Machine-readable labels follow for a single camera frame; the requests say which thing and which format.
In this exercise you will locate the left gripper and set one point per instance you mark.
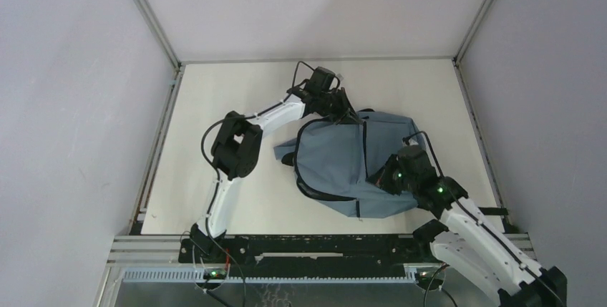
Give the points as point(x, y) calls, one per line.
point(345, 114)

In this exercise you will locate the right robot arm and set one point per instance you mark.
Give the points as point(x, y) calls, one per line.
point(461, 237)

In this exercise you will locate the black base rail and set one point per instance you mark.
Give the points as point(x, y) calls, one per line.
point(379, 256)

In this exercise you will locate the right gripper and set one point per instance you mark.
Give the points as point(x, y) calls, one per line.
point(381, 178)

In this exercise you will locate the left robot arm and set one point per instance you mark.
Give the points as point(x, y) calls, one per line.
point(235, 150)

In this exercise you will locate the blue student backpack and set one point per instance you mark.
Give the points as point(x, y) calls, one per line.
point(332, 163)

